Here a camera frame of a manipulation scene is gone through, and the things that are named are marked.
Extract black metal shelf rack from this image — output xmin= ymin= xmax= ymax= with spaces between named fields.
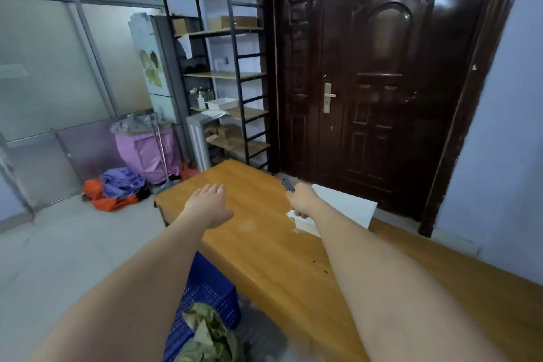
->
xmin=162 ymin=0 xmax=273 ymax=170

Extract orange plastic bag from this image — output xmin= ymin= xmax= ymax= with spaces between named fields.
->
xmin=180 ymin=161 xmax=200 ymax=182

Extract dark brown double door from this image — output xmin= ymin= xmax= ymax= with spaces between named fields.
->
xmin=273 ymin=0 xmax=507 ymax=222

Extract white cardboard box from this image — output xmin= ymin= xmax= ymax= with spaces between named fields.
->
xmin=286 ymin=184 xmax=378 ymax=239

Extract person's right hand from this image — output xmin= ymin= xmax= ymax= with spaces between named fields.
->
xmin=286 ymin=183 xmax=318 ymax=220

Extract metal door handle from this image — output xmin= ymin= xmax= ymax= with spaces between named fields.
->
xmin=322 ymin=83 xmax=337 ymax=115

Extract person's right forearm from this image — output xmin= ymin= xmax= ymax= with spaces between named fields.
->
xmin=306 ymin=201 xmax=510 ymax=362

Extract small brown cardboard box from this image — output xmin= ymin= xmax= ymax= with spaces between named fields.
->
xmin=172 ymin=17 xmax=200 ymax=35

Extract white patterned refrigerator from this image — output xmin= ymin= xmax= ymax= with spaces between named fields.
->
xmin=128 ymin=12 xmax=190 ymax=125

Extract purple cloth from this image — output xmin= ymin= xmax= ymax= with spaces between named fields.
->
xmin=101 ymin=167 xmax=147 ymax=201

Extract person's left forearm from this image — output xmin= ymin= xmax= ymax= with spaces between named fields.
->
xmin=30 ymin=212 xmax=213 ymax=362

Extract open brown cardboard box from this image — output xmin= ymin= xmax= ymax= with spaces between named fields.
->
xmin=206 ymin=123 xmax=243 ymax=144

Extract pink bag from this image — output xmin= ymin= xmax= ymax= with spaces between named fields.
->
xmin=115 ymin=126 xmax=184 ymax=185

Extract orange cloth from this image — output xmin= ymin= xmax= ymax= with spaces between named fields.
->
xmin=83 ymin=178 xmax=141 ymax=212

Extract person's left hand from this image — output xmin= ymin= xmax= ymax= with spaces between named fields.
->
xmin=180 ymin=183 xmax=235 ymax=230

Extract grey plastic bag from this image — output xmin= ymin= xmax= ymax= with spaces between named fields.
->
xmin=111 ymin=111 xmax=172 ymax=136

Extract blue plastic crate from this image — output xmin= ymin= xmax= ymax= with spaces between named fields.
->
xmin=163 ymin=251 xmax=242 ymax=362

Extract metal broom handle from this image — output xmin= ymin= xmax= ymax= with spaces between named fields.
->
xmin=150 ymin=113 xmax=171 ymax=185

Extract flat brown cardboard box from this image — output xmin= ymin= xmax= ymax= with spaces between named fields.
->
xmin=207 ymin=15 xmax=259 ymax=31

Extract camouflage cloth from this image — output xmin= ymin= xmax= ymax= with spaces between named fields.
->
xmin=174 ymin=302 xmax=245 ymax=362

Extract white plastic tray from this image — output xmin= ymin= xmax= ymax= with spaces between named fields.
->
xmin=205 ymin=97 xmax=239 ymax=111

